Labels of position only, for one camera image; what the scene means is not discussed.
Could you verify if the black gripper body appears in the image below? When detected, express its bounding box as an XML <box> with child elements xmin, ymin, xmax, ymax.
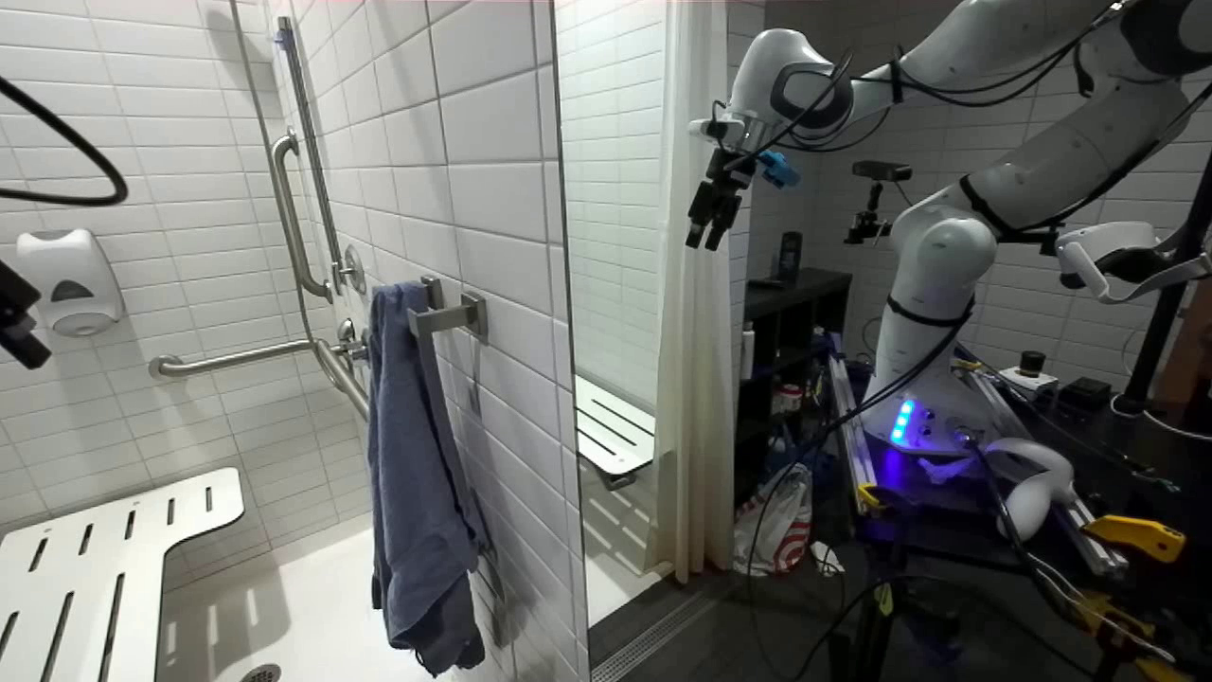
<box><xmin>695</xmin><ymin>147</ymin><xmax>755</xmax><ymax>219</ymax></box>

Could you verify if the white shower curtain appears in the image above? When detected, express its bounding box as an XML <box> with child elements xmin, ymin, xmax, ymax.
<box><xmin>656</xmin><ymin>0</ymin><xmax>733</xmax><ymax>584</ymax></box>

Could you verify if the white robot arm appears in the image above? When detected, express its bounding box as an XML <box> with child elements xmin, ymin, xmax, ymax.
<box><xmin>688</xmin><ymin>0</ymin><xmax>1212</xmax><ymax>456</ymax></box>

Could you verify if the white folding shower seat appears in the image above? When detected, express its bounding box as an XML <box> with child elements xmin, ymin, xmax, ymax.
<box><xmin>0</xmin><ymin>466</ymin><xmax>247</xmax><ymax>682</ymax></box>

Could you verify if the black shelf cabinet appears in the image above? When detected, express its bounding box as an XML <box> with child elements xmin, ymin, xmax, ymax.
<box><xmin>733</xmin><ymin>269</ymin><xmax>852</xmax><ymax>500</ymax></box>

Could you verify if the white red bag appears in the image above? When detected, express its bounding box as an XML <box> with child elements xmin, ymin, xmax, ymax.
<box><xmin>732</xmin><ymin>466</ymin><xmax>814</xmax><ymax>576</ymax></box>

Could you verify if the chrome lower valve knob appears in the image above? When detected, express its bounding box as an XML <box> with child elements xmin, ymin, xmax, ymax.
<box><xmin>337</xmin><ymin>317</ymin><xmax>370</xmax><ymax>364</ymax></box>

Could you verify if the blue hanging towel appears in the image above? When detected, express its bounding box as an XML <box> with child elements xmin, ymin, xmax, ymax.
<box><xmin>367</xmin><ymin>283</ymin><xmax>483</xmax><ymax>679</ymax></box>

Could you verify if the vertical metal grab bar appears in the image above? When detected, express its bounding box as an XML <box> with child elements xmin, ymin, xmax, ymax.
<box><xmin>270</xmin><ymin>134</ymin><xmax>332</xmax><ymax>302</ymax></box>

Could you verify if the yellow clamp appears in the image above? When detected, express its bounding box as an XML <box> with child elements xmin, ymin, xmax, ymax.
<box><xmin>1087</xmin><ymin>515</ymin><xmax>1185</xmax><ymax>566</ymax></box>

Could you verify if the horizontal metal grab bar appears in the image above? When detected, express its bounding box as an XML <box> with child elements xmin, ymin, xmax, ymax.
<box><xmin>146</xmin><ymin>341</ymin><xmax>309</xmax><ymax>378</ymax></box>

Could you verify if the white soap dispenser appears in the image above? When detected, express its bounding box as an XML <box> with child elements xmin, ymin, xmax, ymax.
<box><xmin>16</xmin><ymin>229</ymin><xmax>125</xmax><ymax>337</ymax></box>

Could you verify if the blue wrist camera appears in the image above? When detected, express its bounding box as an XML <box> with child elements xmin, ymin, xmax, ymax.
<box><xmin>756</xmin><ymin>153</ymin><xmax>799</xmax><ymax>184</ymax></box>

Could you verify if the black camera on stand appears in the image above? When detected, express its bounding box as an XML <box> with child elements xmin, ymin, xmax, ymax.
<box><xmin>843</xmin><ymin>160</ymin><xmax>912</xmax><ymax>245</ymax></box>

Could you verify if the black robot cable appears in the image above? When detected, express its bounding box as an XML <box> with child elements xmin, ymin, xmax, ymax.
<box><xmin>738</xmin><ymin>298</ymin><xmax>978</xmax><ymax>597</ymax></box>

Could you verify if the black shower hose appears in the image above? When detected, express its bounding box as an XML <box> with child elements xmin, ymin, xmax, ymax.
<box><xmin>0</xmin><ymin>73</ymin><xmax>132</xmax><ymax>213</ymax></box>

